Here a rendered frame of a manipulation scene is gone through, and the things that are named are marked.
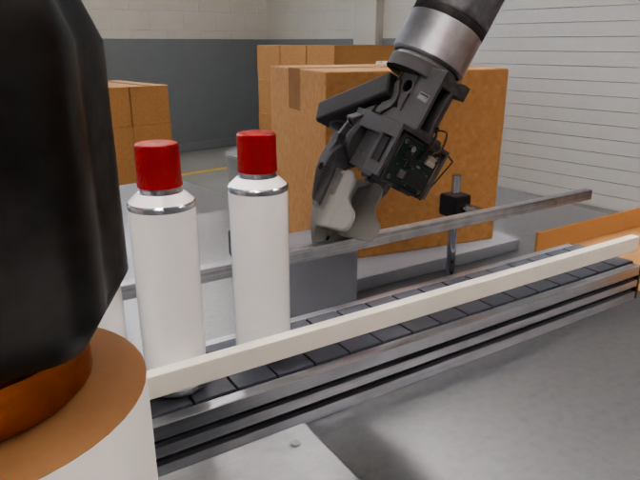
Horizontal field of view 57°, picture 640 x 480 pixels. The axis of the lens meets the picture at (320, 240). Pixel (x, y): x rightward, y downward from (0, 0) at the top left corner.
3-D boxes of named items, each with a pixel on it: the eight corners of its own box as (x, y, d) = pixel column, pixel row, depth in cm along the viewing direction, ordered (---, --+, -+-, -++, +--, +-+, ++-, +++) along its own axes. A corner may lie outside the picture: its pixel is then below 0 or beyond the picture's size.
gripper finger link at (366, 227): (341, 271, 58) (386, 189, 56) (311, 248, 62) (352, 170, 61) (363, 280, 60) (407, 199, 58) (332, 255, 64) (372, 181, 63)
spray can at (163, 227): (156, 406, 47) (130, 150, 40) (138, 376, 51) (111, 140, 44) (217, 387, 49) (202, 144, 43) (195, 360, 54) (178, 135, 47)
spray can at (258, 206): (250, 370, 52) (240, 138, 45) (227, 346, 56) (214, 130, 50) (301, 354, 55) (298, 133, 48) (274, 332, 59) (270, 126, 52)
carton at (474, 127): (324, 264, 85) (325, 70, 77) (272, 220, 106) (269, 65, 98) (492, 238, 96) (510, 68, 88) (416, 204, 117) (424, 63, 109)
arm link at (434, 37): (397, 3, 57) (446, 45, 62) (374, 47, 58) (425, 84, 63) (450, 10, 51) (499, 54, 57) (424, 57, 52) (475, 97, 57)
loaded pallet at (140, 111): (183, 215, 413) (172, 85, 385) (64, 241, 360) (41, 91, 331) (110, 187, 497) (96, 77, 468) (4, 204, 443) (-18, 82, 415)
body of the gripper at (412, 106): (370, 180, 53) (435, 57, 51) (321, 154, 59) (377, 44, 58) (423, 208, 57) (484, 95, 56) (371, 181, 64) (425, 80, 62)
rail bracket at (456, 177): (471, 310, 75) (482, 184, 70) (432, 290, 81) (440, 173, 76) (489, 304, 77) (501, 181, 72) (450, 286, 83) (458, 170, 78)
